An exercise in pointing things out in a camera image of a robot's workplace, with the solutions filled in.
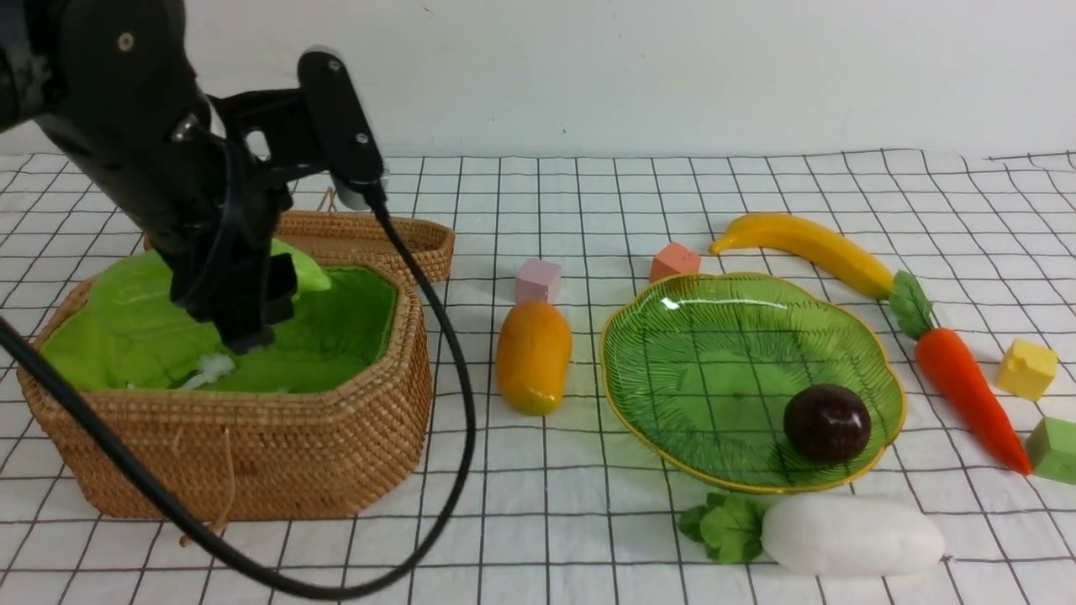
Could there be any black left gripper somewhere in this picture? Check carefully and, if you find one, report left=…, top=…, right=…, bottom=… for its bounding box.
left=147, top=181, right=299, bottom=354

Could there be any green toy cucumber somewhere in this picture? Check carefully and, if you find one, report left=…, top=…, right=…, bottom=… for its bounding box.
left=88, top=238, right=332, bottom=358

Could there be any orange yellow toy mango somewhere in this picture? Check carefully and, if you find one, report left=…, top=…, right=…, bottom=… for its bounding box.
left=494, top=300, right=574, bottom=416

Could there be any yellow toy banana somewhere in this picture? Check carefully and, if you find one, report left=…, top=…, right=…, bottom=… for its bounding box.
left=709, top=212, right=894, bottom=300

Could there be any dark purple toy mangosteen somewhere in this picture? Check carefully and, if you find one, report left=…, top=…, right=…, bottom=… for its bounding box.
left=783, top=384, right=873, bottom=465

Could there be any white toy radish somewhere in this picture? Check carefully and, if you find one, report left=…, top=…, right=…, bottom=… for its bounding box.
left=677, top=492, right=947, bottom=577

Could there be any orange toy carrot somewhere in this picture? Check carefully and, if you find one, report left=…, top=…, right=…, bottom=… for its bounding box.
left=889, top=271, right=1032, bottom=476

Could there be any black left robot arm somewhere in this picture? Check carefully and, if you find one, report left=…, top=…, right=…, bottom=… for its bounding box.
left=1, top=1, right=297, bottom=354

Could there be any woven rattan basket lid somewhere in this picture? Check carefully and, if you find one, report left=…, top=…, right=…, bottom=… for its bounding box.
left=145, top=187, right=456, bottom=287

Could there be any woven rattan basket green lining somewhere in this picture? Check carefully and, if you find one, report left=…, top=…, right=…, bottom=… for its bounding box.
left=17, top=255, right=435, bottom=522

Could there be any pink foam cube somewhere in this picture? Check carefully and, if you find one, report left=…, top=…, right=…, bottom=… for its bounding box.
left=514, top=258, right=562, bottom=305

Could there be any orange foam cube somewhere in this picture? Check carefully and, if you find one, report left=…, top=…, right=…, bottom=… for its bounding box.
left=648, top=242, right=702, bottom=283

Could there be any green glass leaf plate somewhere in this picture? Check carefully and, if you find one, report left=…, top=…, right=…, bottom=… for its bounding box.
left=596, top=272, right=907, bottom=494

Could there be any white black grid tablecloth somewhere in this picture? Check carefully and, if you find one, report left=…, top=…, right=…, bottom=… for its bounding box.
left=1, top=150, right=1075, bottom=604

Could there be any yellow foam cube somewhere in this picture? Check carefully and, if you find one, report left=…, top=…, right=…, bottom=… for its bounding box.
left=994, top=339, right=1059, bottom=402

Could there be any green foam cube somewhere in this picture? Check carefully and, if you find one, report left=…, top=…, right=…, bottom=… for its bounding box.
left=1027, top=417, right=1075, bottom=486

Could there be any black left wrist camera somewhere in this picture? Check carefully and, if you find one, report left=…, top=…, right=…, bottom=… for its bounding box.
left=213, top=45, right=387, bottom=213

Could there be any black left camera cable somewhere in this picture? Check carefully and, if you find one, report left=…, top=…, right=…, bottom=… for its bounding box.
left=0, top=189, right=477, bottom=601

